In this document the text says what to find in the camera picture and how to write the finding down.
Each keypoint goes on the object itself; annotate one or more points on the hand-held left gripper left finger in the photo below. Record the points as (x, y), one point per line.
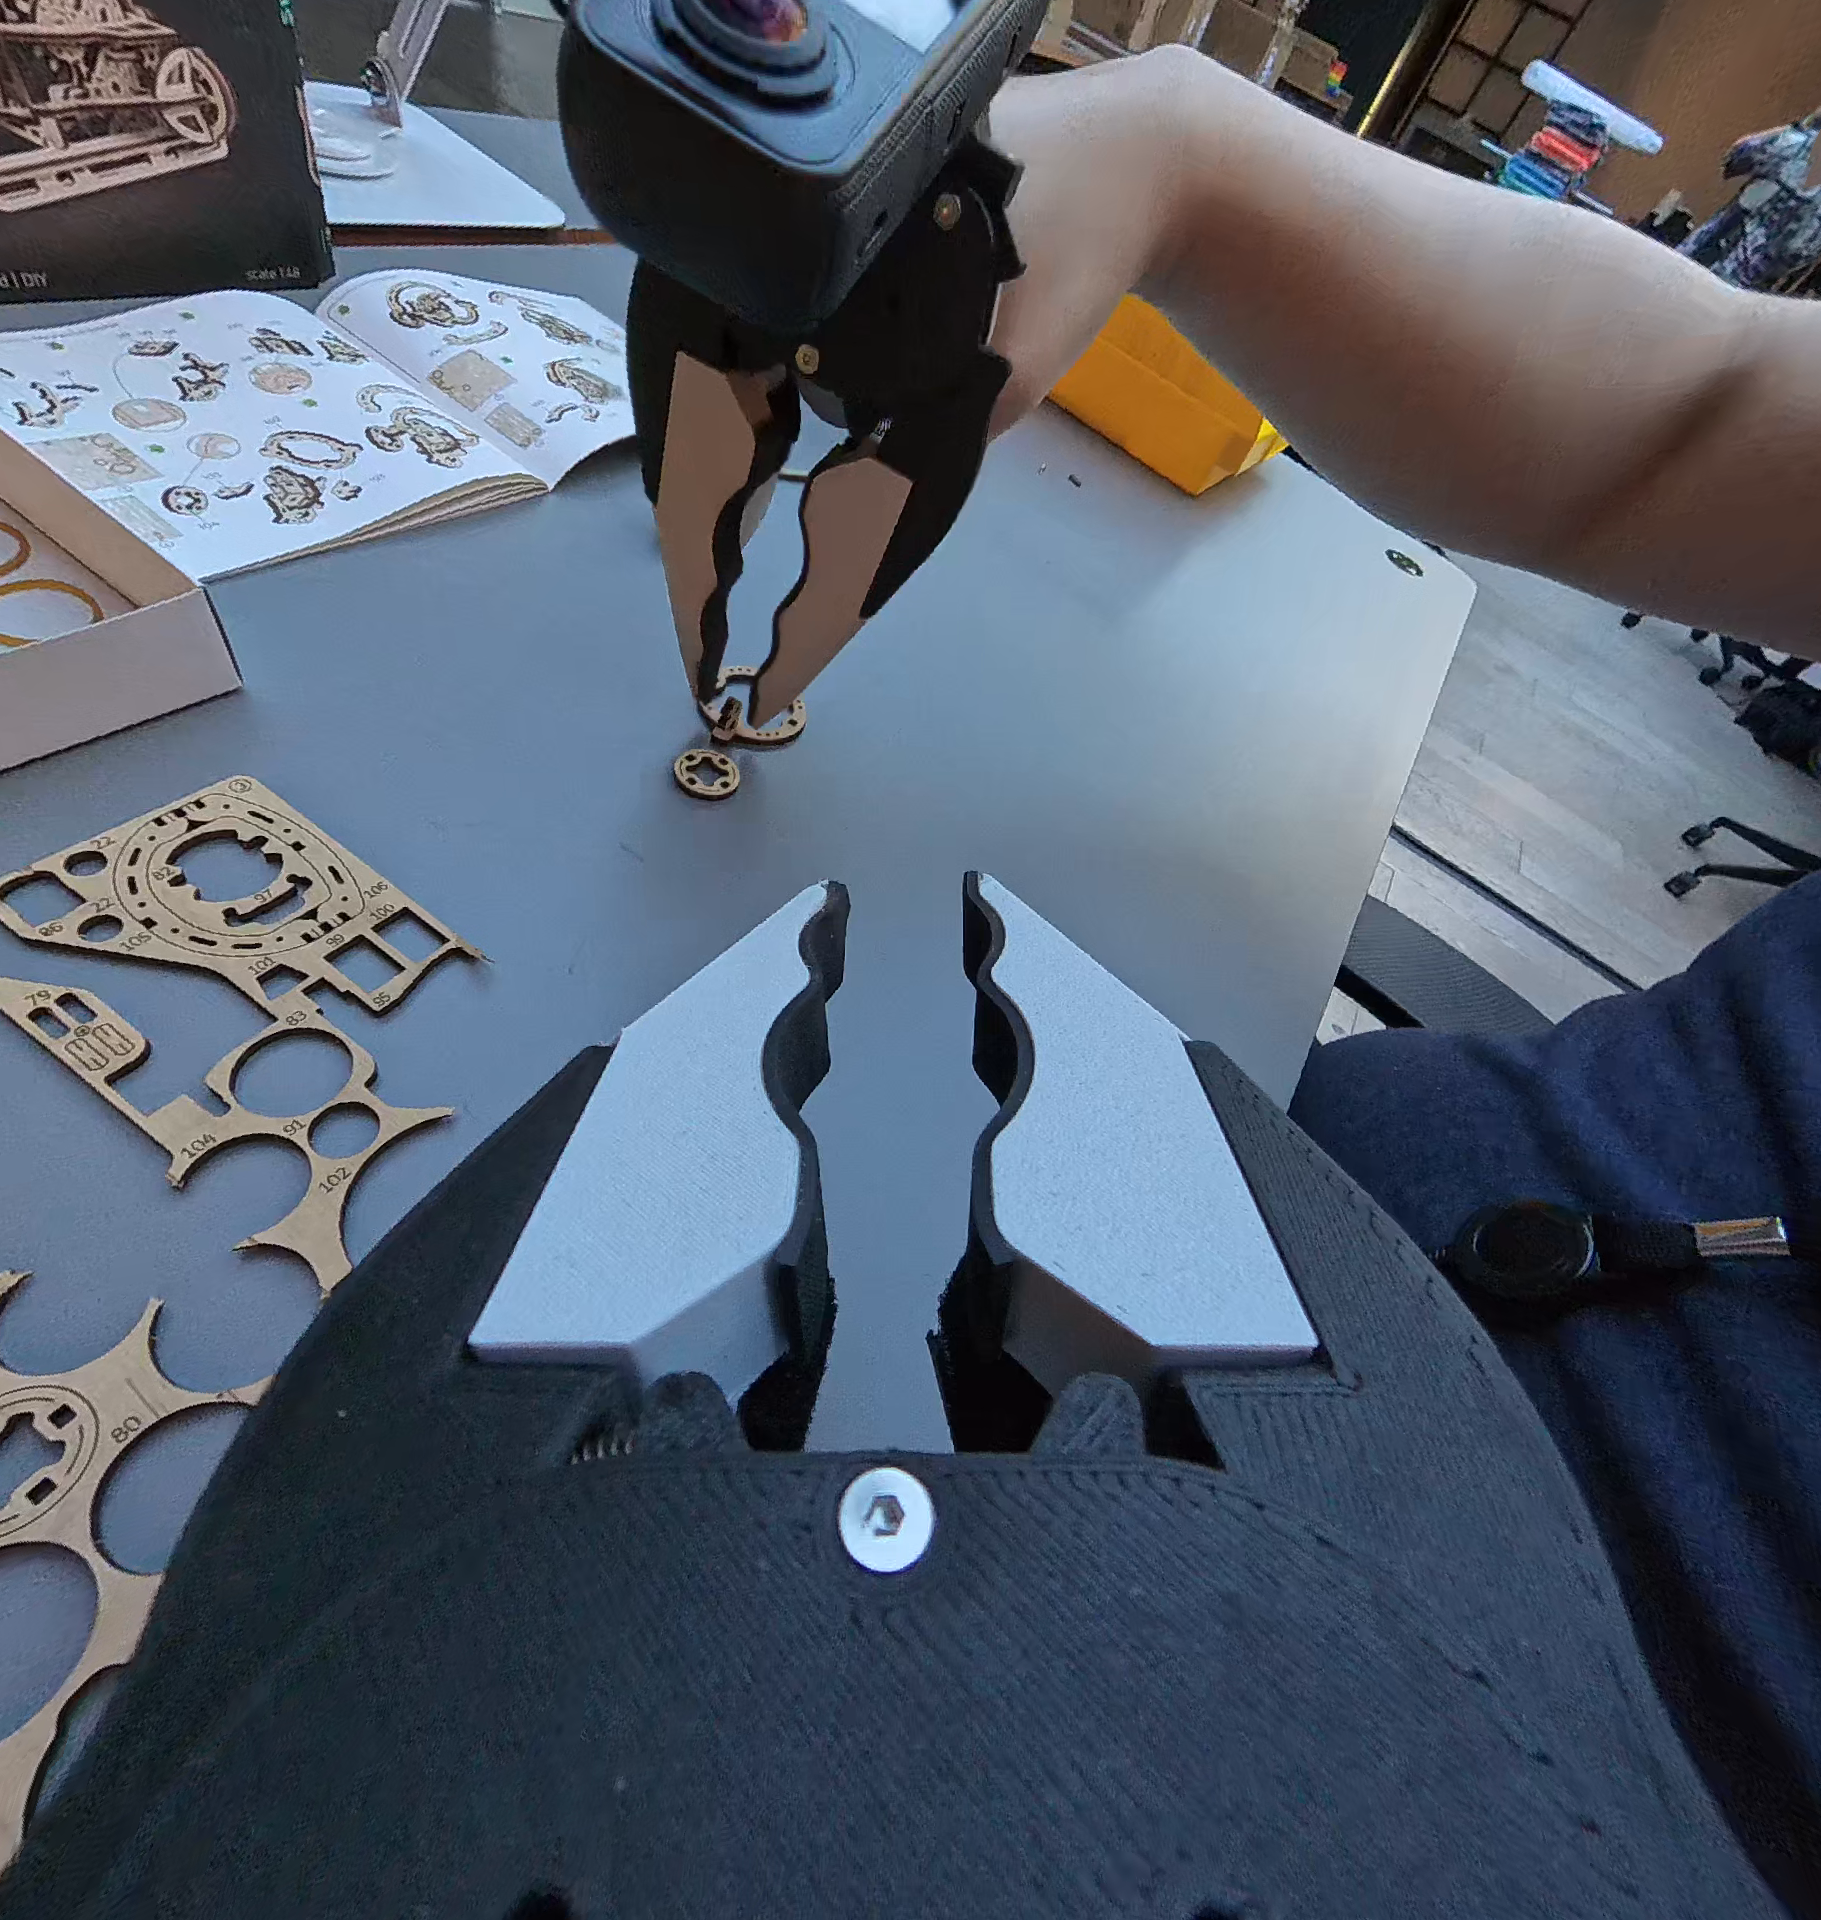
(657, 1201)

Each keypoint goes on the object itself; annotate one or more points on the black office chair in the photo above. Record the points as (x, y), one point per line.
(1436, 976)

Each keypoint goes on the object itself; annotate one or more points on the person's right hand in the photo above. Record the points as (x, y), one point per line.
(1107, 196)

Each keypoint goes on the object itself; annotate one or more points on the metal stand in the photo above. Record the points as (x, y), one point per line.
(408, 51)

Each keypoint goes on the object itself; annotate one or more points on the small wooden peg part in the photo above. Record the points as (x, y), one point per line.
(726, 721)

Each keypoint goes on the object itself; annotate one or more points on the white cardboard box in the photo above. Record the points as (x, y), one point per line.
(101, 706)

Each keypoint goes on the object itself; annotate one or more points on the laser-cut plywood sheet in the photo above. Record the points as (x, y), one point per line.
(197, 1146)
(101, 1446)

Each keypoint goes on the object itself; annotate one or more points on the yellow plastic bin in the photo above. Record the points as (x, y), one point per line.
(1167, 396)

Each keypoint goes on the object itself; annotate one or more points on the row of black office chairs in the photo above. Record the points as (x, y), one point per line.
(1802, 726)

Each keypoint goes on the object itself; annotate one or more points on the white rounded board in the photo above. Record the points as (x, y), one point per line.
(461, 188)

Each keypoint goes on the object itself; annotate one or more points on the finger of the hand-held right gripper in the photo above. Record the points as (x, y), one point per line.
(852, 556)
(689, 451)

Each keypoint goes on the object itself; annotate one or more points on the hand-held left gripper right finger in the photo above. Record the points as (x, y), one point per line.
(1152, 1201)

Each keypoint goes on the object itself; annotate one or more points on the white instruction booklet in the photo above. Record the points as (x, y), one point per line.
(252, 406)

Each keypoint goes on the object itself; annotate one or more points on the black model kit box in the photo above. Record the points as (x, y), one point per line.
(252, 180)

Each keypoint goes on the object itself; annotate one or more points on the stack of cardboard boxes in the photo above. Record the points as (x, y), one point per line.
(1152, 21)

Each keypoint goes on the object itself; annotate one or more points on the stack of coloured packs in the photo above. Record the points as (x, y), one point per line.
(1563, 150)

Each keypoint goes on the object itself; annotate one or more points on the person's right forearm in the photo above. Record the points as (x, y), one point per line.
(1452, 346)

